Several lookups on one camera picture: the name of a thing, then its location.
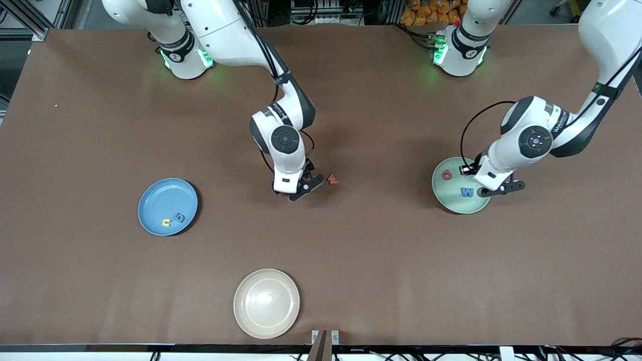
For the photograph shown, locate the green plate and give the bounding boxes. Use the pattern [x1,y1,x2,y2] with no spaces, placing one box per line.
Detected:
[431,157,492,215]

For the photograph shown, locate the brown table cover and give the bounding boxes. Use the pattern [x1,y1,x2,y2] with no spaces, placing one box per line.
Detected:
[0,24,642,346]

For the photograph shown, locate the beige plate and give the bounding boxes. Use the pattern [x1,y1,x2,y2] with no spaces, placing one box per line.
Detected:
[233,269,300,339]

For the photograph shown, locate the blue plate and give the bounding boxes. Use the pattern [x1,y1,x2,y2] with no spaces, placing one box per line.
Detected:
[138,178,199,237]

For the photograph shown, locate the orange net bag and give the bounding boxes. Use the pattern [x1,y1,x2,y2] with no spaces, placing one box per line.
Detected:
[400,0,463,27]

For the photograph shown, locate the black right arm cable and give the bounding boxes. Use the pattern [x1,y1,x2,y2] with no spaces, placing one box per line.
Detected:
[236,0,316,174]

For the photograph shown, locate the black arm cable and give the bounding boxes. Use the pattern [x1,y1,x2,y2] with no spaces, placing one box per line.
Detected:
[460,100,517,166]
[236,0,316,174]

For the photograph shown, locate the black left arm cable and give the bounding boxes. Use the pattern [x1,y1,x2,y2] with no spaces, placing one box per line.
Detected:
[460,100,517,166]

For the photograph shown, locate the metal bracket at table edge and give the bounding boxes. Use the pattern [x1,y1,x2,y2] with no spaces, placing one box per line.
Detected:
[307,329,341,361]

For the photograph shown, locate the aluminium frame post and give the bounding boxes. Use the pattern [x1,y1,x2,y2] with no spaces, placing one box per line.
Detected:
[0,0,68,42]

